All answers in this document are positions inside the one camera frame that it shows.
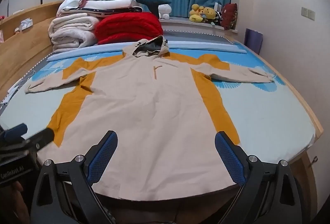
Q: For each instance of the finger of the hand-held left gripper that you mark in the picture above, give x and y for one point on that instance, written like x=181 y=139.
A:
x=15 y=132
x=41 y=139

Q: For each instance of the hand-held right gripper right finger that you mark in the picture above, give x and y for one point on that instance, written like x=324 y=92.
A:
x=229 y=159

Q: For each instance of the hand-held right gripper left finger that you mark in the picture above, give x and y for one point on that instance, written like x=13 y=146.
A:
x=103 y=159

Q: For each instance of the beige and mustard hooded jacket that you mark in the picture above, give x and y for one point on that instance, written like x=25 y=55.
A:
x=154 y=110

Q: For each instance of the person's left forearm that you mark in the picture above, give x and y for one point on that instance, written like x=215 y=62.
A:
x=13 y=200

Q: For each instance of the small figurine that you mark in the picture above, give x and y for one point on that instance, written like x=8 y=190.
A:
x=17 y=30

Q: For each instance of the tissue pack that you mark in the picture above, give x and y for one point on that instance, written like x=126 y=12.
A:
x=26 y=24

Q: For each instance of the white folded quilt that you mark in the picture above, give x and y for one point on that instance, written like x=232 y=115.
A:
x=69 y=30

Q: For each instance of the light blue foam strip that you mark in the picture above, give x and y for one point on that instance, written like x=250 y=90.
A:
x=206 y=46

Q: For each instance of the purple bag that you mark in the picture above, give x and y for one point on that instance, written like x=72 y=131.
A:
x=254 y=41

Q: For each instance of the grey bed sheet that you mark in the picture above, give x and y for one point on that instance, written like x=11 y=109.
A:
x=196 y=35

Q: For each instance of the red folded blanket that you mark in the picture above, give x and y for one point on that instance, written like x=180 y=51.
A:
x=129 y=25

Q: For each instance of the white crumpled cloth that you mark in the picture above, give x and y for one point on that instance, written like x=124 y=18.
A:
x=72 y=3

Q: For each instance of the black and white striped plush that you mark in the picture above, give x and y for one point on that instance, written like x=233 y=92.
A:
x=218 y=19

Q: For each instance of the dark red cushion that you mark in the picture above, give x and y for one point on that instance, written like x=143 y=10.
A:
x=229 y=16

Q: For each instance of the window sill ledge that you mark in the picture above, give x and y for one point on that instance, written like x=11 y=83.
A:
x=180 y=23

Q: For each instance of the dark-trimmed folded blanket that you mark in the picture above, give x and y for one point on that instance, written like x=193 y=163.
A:
x=113 y=11

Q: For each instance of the yellow bear plush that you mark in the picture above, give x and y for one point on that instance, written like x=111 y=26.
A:
x=209 y=13

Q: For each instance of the yellow duck plush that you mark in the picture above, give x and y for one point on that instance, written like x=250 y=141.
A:
x=196 y=14

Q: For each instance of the white folded blanket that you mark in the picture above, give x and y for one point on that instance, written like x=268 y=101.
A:
x=110 y=3

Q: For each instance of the white plush toy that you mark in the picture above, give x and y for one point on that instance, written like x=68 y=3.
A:
x=164 y=11

